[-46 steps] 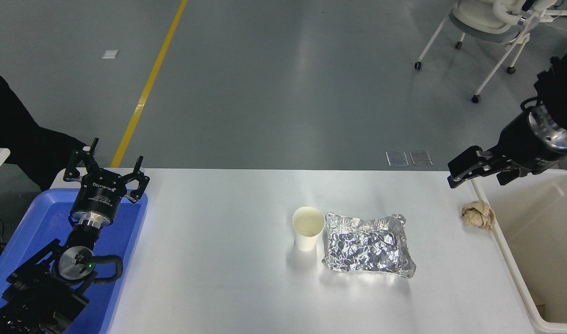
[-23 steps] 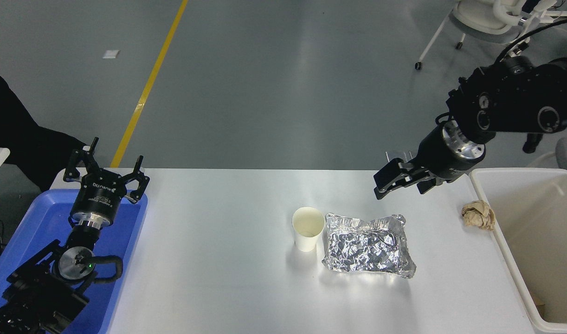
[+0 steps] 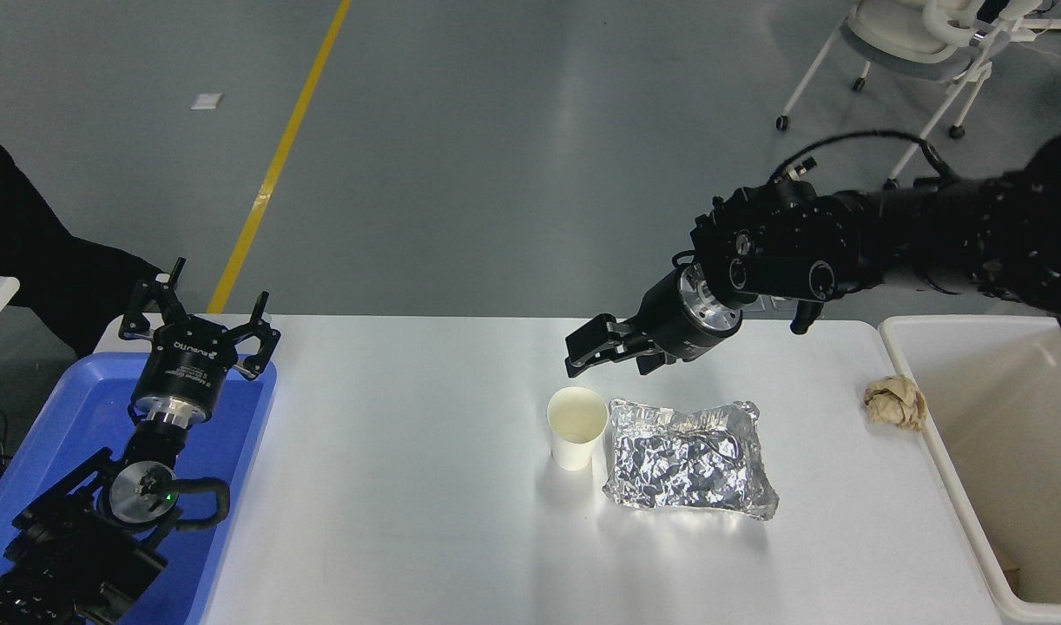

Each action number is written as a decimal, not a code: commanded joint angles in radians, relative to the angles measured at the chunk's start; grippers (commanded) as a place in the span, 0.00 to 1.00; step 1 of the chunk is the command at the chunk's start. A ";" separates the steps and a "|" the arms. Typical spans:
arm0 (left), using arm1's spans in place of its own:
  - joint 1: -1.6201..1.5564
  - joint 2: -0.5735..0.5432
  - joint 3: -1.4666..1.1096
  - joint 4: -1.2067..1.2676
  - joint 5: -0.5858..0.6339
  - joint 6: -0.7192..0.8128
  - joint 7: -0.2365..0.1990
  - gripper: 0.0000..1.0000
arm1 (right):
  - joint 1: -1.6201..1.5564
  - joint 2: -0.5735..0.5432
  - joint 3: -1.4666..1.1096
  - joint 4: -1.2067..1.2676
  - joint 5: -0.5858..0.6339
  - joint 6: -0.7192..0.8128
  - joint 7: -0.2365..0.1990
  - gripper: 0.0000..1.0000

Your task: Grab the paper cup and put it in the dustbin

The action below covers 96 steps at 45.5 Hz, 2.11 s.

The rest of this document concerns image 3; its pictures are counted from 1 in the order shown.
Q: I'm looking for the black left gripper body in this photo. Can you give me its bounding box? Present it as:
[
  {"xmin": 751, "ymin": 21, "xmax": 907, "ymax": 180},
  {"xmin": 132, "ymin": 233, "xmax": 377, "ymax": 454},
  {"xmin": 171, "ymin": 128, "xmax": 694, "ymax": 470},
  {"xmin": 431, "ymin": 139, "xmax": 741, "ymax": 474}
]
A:
[{"xmin": 132, "ymin": 315, "xmax": 239, "ymax": 411}]

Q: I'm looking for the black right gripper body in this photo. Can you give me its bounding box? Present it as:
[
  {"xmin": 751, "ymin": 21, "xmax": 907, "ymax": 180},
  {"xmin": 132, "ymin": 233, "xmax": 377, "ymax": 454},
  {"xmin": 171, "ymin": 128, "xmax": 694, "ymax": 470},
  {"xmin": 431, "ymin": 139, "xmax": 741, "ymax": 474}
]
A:
[{"xmin": 639, "ymin": 269, "xmax": 721, "ymax": 361}]

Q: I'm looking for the white paper cup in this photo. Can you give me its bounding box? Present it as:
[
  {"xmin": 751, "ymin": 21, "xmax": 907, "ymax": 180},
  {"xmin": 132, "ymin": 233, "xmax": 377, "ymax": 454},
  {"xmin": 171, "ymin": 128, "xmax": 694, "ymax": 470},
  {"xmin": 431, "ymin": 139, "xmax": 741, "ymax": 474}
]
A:
[{"xmin": 546, "ymin": 386, "xmax": 609, "ymax": 472}]

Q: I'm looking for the blue plastic tray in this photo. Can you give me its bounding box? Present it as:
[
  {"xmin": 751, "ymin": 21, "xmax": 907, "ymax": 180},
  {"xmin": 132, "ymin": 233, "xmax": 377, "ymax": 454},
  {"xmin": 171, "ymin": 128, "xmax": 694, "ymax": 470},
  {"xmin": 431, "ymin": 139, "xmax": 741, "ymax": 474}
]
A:
[{"xmin": 0, "ymin": 352, "xmax": 278, "ymax": 625}]

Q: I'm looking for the person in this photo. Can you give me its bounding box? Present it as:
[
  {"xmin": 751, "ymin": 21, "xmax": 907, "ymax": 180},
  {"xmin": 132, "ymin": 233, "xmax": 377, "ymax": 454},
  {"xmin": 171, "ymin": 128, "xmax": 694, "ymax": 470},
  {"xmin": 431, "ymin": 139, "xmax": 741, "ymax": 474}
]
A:
[{"xmin": 0, "ymin": 68, "xmax": 162, "ymax": 359}]

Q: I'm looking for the crumpled silver foil tray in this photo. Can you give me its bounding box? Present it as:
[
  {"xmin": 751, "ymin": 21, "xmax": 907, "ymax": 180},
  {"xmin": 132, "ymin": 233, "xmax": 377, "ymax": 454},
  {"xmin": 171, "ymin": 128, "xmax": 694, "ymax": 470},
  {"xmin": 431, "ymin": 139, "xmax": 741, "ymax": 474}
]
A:
[{"xmin": 602, "ymin": 398, "xmax": 780, "ymax": 523}]

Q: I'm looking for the crumpled tan paper ball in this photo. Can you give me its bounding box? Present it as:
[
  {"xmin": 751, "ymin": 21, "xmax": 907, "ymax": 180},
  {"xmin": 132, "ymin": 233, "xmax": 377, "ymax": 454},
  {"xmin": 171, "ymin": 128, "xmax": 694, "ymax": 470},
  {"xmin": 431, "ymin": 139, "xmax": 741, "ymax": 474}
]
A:
[{"xmin": 863, "ymin": 374, "xmax": 928, "ymax": 431}]

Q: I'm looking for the large pale plastic bin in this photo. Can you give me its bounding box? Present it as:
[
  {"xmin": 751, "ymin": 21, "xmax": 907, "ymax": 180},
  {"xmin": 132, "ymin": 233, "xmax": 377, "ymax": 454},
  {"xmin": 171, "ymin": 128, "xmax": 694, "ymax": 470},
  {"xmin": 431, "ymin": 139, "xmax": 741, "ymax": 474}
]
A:
[{"xmin": 878, "ymin": 314, "xmax": 1061, "ymax": 625}]

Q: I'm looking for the white wheeled chair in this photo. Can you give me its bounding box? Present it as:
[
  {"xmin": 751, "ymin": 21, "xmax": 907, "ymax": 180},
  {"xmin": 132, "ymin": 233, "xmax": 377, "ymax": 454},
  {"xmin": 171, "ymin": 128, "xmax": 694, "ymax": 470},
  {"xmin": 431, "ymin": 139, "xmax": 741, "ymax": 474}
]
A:
[{"xmin": 775, "ymin": 0, "xmax": 1061, "ymax": 188}]

